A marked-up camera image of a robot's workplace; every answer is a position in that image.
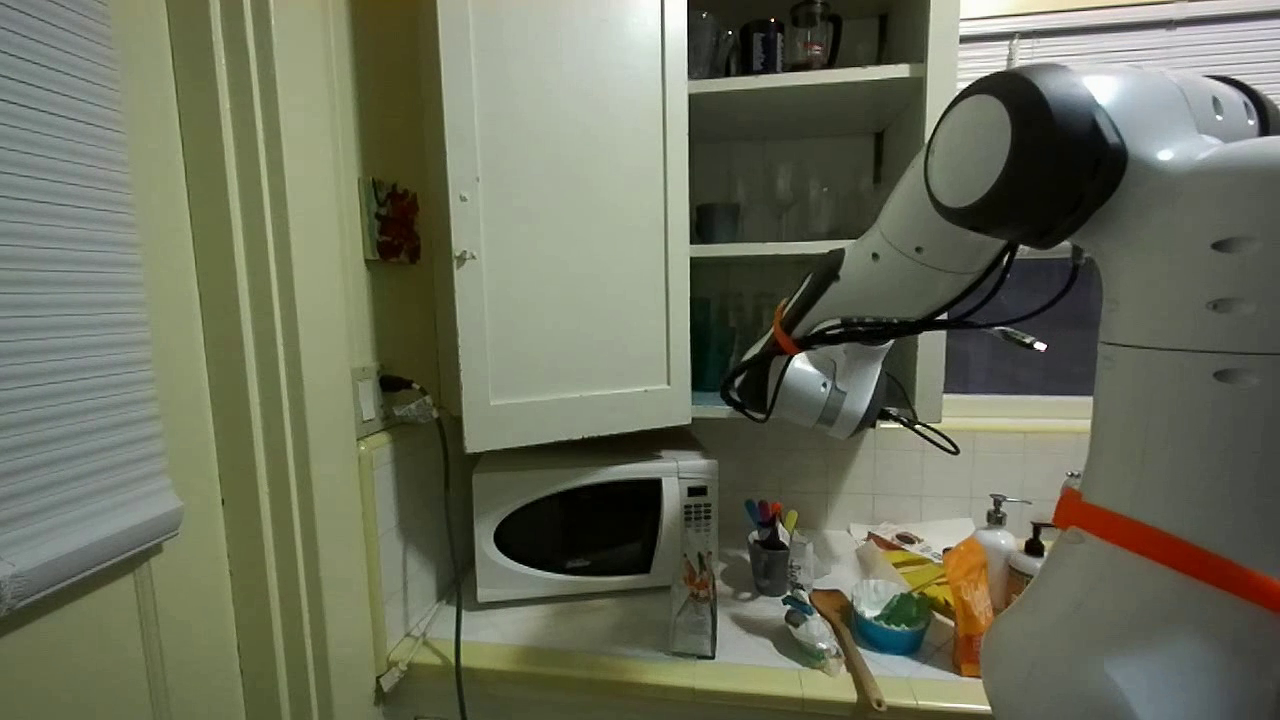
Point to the blue bowl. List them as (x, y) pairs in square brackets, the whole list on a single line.
[(887, 642)]

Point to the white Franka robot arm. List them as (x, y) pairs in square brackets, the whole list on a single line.
[(1174, 401)]

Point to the soap dispenser with black pump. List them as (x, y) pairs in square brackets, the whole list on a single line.
[(1027, 561)]

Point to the white wall cabinet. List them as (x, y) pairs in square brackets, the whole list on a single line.
[(802, 82)]

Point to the printed cardboard box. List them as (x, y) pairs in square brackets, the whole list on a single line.
[(692, 612)]

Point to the grey mug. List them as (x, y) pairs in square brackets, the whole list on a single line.
[(768, 565)]

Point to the white cabinet door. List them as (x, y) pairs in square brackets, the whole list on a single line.
[(562, 240)]

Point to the white window blind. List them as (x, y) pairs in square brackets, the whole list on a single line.
[(81, 266)]

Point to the kitchen window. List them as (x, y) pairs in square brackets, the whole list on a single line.
[(1027, 361)]

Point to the orange snack bag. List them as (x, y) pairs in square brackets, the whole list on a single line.
[(969, 602)]

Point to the red wall decoration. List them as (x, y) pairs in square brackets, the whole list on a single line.
[(398, 222)]

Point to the soap dispenser with light pump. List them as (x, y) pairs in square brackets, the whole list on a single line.
[(998, 532)]

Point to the yellow cloth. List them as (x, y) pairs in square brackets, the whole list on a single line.
[(913, 565)]

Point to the wooden spoon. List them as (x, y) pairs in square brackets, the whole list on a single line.
[(843, 627)]

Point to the white microwave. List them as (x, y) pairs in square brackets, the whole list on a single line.
[(585, 527)]

